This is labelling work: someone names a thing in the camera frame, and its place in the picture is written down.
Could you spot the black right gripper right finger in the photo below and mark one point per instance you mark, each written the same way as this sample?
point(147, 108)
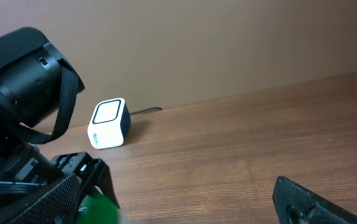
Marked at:
point(295, 204)

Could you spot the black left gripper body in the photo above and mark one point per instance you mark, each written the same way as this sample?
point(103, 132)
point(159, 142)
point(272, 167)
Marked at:
point(34, 189)

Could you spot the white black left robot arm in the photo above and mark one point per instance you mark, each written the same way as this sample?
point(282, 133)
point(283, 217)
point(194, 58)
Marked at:
point(38, 92)

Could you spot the green lid jar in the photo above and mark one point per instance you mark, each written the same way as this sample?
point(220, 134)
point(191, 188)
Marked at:
point(96, 208)

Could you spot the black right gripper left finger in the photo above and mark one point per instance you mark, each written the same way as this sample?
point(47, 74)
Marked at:
point(55, 202)

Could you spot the white barcode scanner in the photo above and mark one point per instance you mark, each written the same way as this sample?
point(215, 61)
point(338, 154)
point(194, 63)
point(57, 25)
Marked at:
point(109, 124)

